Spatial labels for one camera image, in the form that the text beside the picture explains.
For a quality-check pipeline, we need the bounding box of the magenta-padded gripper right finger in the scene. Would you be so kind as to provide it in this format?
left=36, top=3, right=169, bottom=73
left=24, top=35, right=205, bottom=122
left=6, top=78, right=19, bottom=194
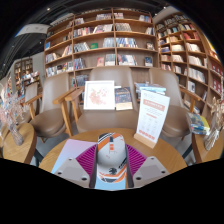
left=125, top=143, right=171, bottom=190

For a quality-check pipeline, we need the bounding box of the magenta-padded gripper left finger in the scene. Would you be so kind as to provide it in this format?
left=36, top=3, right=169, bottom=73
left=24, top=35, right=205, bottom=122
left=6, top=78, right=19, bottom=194
left=53, top=143, right=100, bottom=190

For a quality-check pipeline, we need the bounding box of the white orange patterned computer mouse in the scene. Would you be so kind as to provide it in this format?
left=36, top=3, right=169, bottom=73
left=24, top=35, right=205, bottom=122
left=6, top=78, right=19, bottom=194
left=94, top=132, right=129, bottom=185

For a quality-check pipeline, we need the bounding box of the blue pink gradient mouse pad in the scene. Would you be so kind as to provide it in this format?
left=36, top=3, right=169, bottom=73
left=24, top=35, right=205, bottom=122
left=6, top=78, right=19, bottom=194
left=50, top=138, right=128, bottom=192

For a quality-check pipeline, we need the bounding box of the white sign on wooden base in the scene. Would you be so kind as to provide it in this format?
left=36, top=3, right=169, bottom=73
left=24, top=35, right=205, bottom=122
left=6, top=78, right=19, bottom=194
left=133, top=89, right=171, bottom=149

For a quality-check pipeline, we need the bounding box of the brown leather wooden armchair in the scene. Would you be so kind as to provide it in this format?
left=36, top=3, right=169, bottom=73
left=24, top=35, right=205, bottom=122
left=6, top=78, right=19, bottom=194
left=53, top=65, right=141, bottom=134
left=148, top=67, right=203, bottom=139
left=22, top=72, right=76, bottom=139

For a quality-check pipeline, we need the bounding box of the round wooden side table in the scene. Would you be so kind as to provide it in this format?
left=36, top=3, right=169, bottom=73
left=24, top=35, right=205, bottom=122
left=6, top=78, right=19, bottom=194
left=2, top=122, right=38, bottom=165
left=191, top=131, right=224, bottom=164

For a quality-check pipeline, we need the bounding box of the stack of colourful books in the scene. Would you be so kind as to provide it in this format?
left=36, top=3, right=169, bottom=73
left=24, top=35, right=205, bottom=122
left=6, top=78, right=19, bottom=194
left=187, top=112, right=211, bottom=136

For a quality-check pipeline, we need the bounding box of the glass vase with dried flowers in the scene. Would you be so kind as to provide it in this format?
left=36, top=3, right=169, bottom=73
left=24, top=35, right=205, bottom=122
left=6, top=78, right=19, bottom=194
left=203, top=96, right=224, bottom=152
left=0, top=91, right=26, bottom=147

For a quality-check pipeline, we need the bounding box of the dark cover book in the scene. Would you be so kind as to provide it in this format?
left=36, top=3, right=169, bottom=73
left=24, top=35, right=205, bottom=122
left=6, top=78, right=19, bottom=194
left=114, top=86, right=134, bottom=111

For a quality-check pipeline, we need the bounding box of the white framed floral picture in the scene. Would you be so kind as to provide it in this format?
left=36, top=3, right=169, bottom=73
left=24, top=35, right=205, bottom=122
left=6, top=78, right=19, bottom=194
left=83, top=80, right=116, bottom=111

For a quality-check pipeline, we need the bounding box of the stack of light blue books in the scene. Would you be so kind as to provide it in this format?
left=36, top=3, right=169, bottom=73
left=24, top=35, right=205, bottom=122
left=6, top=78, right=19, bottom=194
left=134, top=82, right=167, bottom=96

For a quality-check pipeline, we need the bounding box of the distant wooden bookshelf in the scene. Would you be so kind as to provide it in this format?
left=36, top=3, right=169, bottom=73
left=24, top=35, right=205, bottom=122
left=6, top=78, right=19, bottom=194
left=13, top=57, right=42, bottom=91

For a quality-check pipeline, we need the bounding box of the tall wooden bookshelf with books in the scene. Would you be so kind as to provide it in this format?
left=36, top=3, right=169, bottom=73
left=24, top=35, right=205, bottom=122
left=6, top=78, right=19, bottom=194
left=154, top=13, right=224, bottom=114

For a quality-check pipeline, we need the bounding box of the wide wooden bookshelf with books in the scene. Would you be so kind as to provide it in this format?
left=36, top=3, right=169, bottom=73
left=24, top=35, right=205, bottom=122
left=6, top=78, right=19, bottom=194
left=43, top=7, right=158, bottom=88

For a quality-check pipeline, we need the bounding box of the white ceiling panel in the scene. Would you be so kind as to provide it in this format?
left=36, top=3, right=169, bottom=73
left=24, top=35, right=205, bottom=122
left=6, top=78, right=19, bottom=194
left=14, top=23, right=49, bottom=38

